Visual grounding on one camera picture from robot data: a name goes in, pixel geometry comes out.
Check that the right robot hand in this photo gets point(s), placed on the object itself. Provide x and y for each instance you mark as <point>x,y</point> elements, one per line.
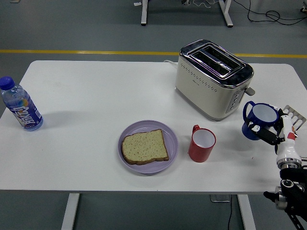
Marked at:
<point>286,148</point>

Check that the blue enamel cup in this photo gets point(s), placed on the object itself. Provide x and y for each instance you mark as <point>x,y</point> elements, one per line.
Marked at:
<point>263,113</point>

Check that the red enamel cup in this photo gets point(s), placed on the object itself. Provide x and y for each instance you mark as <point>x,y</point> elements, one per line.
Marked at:
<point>199,153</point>

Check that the slice of bread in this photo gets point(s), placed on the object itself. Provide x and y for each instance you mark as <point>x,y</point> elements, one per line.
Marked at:
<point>144,147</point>

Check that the white background desk leg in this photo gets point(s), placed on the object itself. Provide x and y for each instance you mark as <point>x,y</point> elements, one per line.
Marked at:
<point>226,14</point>
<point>144,12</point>

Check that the metal toast rack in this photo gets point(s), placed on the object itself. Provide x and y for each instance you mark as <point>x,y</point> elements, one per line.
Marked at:
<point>298,117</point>

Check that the white table leg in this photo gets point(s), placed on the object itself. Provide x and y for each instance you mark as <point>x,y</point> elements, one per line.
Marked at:
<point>70,213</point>
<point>247,215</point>

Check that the grey floor socket plate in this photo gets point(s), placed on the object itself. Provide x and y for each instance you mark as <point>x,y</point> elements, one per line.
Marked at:
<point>219,198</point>

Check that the cream and chrome toaster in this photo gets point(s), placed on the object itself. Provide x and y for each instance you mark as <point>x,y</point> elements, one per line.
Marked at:
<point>204,95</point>

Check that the purple round plate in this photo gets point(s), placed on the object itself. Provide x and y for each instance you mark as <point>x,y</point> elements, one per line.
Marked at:
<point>148,125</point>

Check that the white paper scrap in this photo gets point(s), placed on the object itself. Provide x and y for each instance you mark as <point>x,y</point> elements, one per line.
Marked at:
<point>137,3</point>

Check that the blue-capped drink bottle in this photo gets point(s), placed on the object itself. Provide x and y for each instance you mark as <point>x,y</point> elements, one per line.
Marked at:
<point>24,112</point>

